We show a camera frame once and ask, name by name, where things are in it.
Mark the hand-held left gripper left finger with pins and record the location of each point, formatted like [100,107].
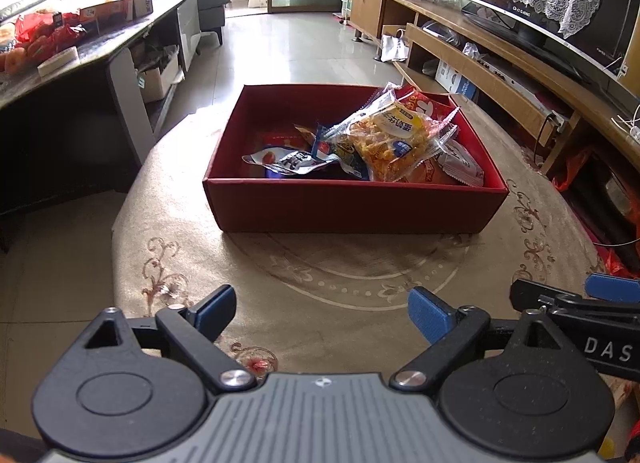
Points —
[216,311]

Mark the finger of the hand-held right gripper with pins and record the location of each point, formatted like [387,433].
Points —
[615,287]
[532,294]

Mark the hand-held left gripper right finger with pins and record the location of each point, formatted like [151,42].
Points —
[429,315]

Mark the red cardboard box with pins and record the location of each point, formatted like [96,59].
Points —
[350,208]

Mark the silver chips packet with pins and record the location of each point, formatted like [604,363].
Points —
[462,165]

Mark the silver black-print snack packet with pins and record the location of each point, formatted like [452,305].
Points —
[285,161]

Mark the clear yellow snack packet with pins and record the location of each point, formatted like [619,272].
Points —
[395,143]

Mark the light blue clear snack packet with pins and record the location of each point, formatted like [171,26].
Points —
[345,155]

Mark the large red snack packet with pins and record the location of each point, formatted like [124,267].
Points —
[280,139]

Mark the white and red snack packet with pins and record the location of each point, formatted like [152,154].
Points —
[425,104]

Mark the beige patterned tablecloth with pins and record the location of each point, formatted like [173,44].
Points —
[325,283]

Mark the orange plastic bag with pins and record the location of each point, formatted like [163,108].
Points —
[570,173]

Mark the white flat device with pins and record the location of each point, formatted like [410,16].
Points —
[515,83]

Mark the white and blue box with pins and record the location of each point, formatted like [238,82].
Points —
[452,83]

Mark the dark coffee table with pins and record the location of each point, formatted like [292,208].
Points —
[65,143]

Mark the open storage box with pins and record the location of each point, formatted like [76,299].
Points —
[160,78]

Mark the curved black television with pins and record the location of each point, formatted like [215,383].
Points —
[590,43]

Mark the wooden television cabinet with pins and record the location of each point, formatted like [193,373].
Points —
[500,50]

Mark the white paper bag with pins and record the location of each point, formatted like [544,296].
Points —
[394,48]

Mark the white flat box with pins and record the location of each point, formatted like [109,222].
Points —
[57,63]

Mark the grey sofa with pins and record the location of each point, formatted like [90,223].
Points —
[210,8]

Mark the orange cardboard box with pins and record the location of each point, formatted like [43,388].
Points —
[105,10]

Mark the orange fruit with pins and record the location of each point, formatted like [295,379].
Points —
[11,60]

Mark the red plastic bag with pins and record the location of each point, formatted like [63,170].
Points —
[45,33]

